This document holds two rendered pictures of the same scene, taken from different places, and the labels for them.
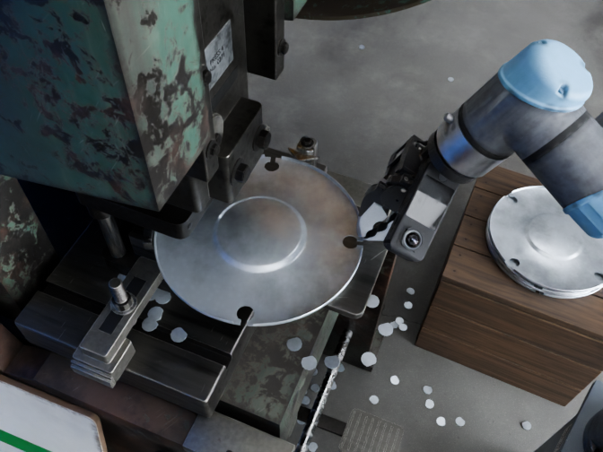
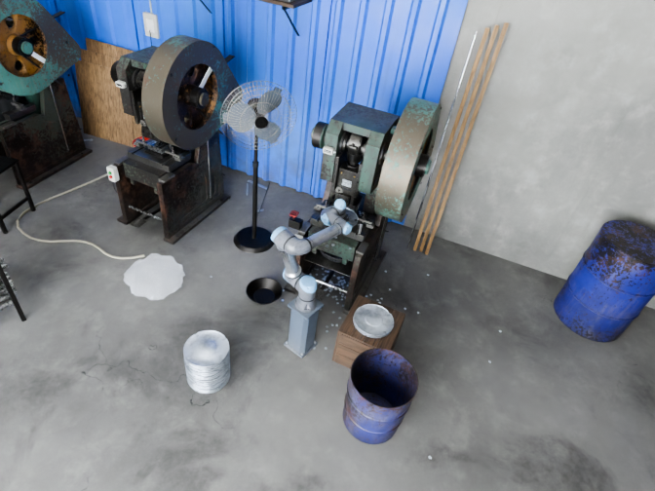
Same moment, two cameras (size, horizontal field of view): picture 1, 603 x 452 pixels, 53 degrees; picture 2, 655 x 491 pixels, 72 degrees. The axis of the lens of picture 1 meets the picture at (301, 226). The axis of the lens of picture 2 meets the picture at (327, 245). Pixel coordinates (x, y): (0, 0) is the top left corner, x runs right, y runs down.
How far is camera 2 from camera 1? 3.03 m
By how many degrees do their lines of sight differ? 58
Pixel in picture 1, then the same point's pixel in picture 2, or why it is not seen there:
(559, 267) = (362, 318)
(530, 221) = (378, 315)
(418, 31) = (521, 356)
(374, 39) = (508, 337)
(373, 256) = not seen: hidden behind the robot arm
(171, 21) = (329, 164)
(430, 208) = not seen: hidden behind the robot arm
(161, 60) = (327, 165)
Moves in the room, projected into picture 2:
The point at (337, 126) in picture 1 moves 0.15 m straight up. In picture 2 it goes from (446, 317) to (451, 305)
